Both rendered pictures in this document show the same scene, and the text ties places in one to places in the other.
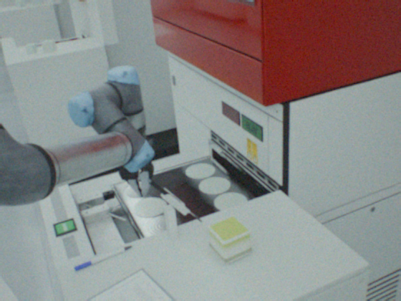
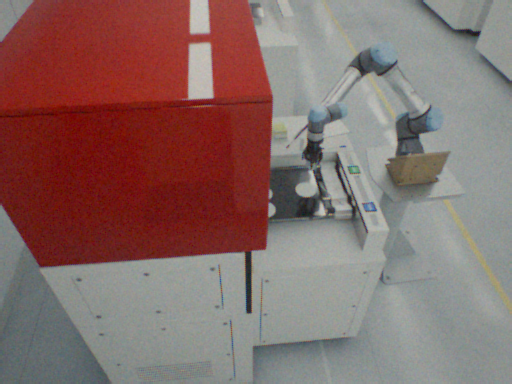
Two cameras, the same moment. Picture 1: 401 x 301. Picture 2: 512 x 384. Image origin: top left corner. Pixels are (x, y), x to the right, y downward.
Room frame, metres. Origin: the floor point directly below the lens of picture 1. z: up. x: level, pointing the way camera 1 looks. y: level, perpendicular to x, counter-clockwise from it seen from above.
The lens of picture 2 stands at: (2.56, 0.34, 2.32)
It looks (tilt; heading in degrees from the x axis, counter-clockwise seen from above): 45 degrees down; 197
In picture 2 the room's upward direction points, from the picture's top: straight up
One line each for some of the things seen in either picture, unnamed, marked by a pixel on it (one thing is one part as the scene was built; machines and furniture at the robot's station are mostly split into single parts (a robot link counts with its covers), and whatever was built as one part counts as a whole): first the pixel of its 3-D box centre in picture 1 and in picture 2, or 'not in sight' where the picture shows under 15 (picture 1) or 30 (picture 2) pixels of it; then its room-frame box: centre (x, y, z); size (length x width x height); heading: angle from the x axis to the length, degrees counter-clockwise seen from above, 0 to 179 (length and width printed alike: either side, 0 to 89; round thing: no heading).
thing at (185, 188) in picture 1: (183, 196); (283, 192); (1.13, 0.07, 0.90); 0.34 x 0.34 x 0.01; 23
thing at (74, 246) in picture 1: (63, 223); (358, 197); (1.05, 0.43, 0.89); 0.55 x 0.09 x 0.14; 23
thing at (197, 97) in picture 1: (217, 121); (241, 206); (1.39, -0.06, 1.02); 0.82 x 0.03 x 0.40; 23
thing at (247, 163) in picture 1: (240, 158); not in sight; (1.22, -0.12, 0.96); 0.44 x 0.01 x 0.02; 23
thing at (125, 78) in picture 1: (124, 90); (317, 118); (1.03, 0.18, 1.29); 0.09 x 0.08 x 0.11; 140
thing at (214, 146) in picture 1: (240, 175); not in sight; (1.22, -0.12, 0.89); 0.44 x 0.02 x 0.10; 23
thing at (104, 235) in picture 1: (104, 235); (334, 190); (1.01, 0.31, 0.87); 0.36 x 0.08 x 0.03; 23
